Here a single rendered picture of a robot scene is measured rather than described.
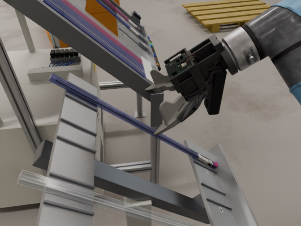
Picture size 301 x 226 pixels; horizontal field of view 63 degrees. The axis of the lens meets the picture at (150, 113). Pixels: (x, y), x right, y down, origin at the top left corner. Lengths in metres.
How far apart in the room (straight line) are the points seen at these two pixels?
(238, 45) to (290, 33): 0.08
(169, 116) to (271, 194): 1.27
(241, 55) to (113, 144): 1.41
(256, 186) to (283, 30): 1.29
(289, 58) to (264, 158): 1.39
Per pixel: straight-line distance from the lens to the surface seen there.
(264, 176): 1.75
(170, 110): 0.48
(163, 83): 0.58
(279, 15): 0.51
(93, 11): 2.78
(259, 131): 2.02
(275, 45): 0.50
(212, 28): 3.44
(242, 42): 0.49
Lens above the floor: 1.31
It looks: 41 degrees down
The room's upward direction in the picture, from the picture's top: straight up
